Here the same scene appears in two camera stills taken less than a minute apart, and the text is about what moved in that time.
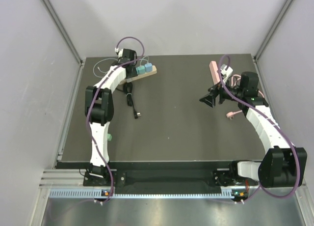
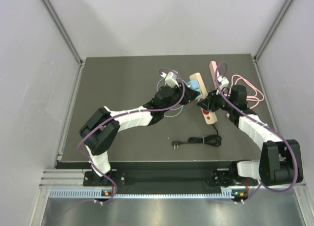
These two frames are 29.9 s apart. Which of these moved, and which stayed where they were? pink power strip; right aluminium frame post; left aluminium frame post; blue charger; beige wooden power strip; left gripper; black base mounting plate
Moved: beige wooden power strip; blue charger; left gripper
Stayed: black base mounting plate; left aluminium frame post; right aluminium frame post; pink power strip
